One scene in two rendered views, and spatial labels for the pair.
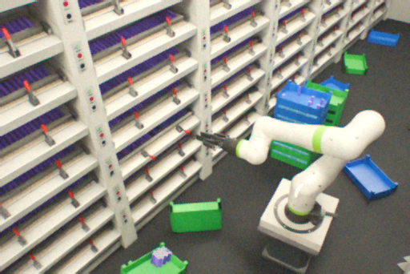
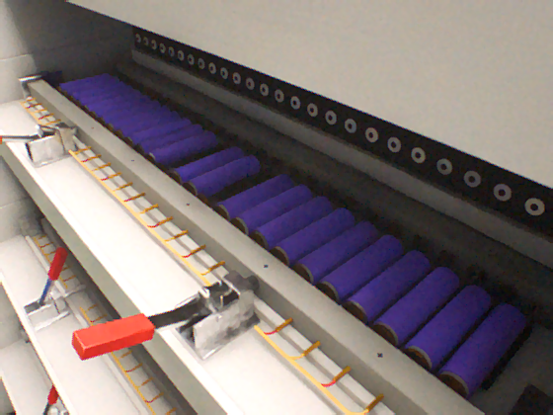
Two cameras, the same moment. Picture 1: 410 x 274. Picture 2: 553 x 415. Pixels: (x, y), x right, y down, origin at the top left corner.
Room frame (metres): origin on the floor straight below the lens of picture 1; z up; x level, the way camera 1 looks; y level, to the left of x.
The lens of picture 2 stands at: (1.60, -0.06, 0.71)
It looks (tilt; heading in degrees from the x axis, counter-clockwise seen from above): 23 degrees down; 89
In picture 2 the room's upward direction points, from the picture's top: 14 degrees clockwise
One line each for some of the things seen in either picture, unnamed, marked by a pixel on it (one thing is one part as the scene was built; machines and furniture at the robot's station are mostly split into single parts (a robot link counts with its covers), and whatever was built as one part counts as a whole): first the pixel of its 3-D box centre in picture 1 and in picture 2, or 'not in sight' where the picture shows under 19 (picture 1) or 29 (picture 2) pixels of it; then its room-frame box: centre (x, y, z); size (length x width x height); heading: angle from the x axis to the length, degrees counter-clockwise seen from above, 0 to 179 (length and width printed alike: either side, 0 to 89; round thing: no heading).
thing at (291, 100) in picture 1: (303, 97); not in sight; (1.91, -0.66, 0.52); 0.30 x 0.20 x 0.08; 56
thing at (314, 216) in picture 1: (310, 211); not in sight; (1.11, -0.53, 0.37); 0.26 x 0.15 x 0.06; 69
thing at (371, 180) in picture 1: (368, 176); not in sight; (1.63, -1.12, 0.04); 0.30 x 0.20 x 0.08; 17
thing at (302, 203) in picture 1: (304, 191); not in sight; (1.14, -0.48, 0.49); 0.16 x 0.13 x 0.19; 131
